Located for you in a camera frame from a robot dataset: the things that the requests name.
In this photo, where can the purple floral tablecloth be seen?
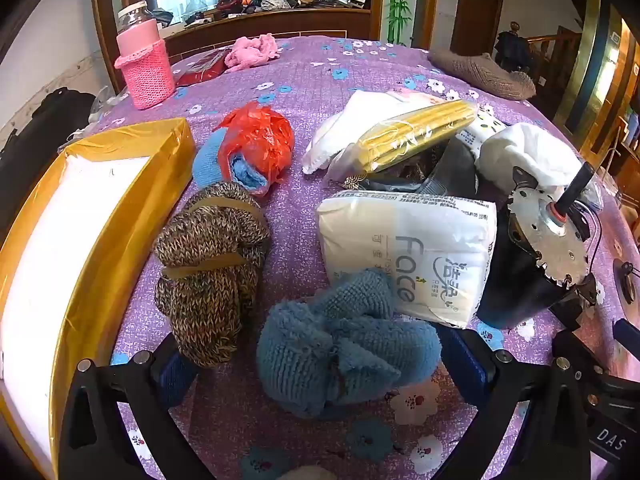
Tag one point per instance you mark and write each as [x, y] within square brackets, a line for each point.
[310, 85]

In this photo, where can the orange plastic bag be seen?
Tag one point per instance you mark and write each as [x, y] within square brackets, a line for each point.
[260, 135]

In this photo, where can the brown mottled knit socks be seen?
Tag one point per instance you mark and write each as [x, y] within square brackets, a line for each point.
[210, 270]

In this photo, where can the clear plastic bag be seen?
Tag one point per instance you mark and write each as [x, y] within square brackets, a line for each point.
[102, 105]

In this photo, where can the wooden shelf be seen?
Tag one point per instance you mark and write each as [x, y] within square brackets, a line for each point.
[625, 150]

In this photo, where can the clutter on cabinet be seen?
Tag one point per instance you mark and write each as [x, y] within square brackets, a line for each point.
[275, 0]

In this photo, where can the white dotted packet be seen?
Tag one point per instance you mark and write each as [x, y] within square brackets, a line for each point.
[482, 122]

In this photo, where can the light blue knit sock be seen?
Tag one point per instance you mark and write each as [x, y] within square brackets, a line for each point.
[207, 160]

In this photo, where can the red packet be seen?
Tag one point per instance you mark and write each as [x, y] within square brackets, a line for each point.
[200, 67]

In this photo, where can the white fluffy item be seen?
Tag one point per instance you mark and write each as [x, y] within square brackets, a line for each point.
[305, 474]

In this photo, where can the pink and white packet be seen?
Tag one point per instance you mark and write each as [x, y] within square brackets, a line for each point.
[415, 94]

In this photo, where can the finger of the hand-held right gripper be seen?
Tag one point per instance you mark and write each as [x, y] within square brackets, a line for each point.
[627, 334]

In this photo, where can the yellow box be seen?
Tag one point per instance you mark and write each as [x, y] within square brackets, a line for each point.
[75, 240]

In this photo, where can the wooden door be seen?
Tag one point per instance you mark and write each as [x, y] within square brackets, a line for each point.
[477, 10]

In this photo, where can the white soft packet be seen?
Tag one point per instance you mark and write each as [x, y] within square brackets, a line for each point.
[340, 130]

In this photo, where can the bamboo wall sticker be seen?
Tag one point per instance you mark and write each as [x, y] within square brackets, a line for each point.
[400, 0]

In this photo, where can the white tissue pack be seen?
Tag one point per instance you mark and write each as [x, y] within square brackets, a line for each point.
[400, 240]

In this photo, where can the white plastic bag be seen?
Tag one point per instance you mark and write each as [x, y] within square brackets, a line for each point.
[525, 150]

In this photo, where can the yellow striped packaged cloth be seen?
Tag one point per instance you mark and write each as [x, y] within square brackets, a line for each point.
[415, 130]

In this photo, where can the brown knit slipper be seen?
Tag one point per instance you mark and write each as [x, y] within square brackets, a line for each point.
[480, 72]

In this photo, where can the blue knit socks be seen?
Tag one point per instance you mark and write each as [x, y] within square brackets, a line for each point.
[325, 350]

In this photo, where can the pink knit cloth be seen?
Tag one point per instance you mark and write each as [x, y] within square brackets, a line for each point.
[250, 52]

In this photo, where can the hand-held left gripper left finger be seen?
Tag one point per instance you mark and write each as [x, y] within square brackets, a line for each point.
[176, 377]

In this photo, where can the wooden cabinet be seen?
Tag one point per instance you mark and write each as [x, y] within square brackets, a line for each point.
[275, 25]

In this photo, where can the wooden stair railing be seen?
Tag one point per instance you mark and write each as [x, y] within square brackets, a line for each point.
[555, 45]

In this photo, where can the pink knitted jar holder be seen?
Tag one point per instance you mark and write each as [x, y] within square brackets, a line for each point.
[145, 70]

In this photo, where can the black round object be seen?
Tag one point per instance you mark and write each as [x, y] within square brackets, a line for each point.
[627, 282]

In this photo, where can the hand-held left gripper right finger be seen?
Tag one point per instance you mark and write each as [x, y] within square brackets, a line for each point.
[465, 366]

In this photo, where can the dark jacket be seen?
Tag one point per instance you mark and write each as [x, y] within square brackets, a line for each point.
[510, 47]

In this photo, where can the dark grey packet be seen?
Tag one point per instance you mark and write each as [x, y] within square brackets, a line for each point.
[450, 165]

